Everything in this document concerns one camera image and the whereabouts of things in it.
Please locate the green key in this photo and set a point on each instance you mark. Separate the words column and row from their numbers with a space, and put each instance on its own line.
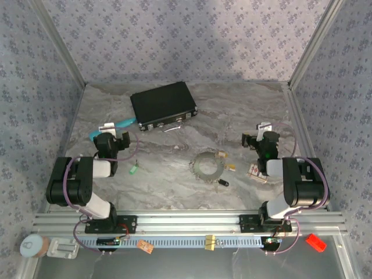
column 133, row 170

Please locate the yellow key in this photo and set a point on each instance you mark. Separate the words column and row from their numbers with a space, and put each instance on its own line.
column 231, row 167
column 222, row 154

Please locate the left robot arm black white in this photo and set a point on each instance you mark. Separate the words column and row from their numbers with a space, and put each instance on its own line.
column 78, row 180

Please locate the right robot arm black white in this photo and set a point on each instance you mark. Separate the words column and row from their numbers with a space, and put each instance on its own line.
column 302, row 180

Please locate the red white card box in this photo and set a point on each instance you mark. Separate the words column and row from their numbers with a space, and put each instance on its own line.
column 255, row 172

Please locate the teal marker pen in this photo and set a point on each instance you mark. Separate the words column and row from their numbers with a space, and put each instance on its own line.
column 128, row 121

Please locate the black case with metal latches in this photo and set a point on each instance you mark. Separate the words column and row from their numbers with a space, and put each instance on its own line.
column 162, row 101

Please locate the small circuit board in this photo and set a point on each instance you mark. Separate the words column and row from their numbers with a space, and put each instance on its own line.
column 107, row 241
column 271, row 240

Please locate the red plastic block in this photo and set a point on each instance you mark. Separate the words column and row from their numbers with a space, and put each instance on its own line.
column 316, row 242

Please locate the orange printed tag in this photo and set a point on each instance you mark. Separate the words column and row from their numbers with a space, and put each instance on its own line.
column 144, row 247

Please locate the tin can with pull tab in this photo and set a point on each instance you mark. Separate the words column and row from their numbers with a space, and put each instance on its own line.
column 32, row 246

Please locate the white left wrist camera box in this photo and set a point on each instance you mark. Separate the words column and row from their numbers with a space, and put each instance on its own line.
column 106, row 127

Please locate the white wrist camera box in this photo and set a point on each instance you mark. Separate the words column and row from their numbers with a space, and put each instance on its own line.
column 264, row 126
column 106, row 127

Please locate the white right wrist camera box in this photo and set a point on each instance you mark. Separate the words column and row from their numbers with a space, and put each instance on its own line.
column 264, row 126

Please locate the aluminium side rail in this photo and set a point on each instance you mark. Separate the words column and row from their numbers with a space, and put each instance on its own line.
column 74, row 122
column 302, row 122

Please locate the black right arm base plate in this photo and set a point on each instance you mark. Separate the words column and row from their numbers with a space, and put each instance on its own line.
column 247, row 223

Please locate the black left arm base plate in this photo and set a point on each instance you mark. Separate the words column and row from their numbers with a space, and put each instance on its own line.
column 128, row 223

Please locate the aluminium frame post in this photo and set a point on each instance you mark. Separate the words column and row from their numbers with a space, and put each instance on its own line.
column 59, row 43
column 314, row 43

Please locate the silver metal bracket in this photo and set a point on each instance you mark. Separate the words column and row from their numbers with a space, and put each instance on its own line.
column 62, row 248

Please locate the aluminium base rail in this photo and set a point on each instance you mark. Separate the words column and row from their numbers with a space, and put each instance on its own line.
column 186, row 223

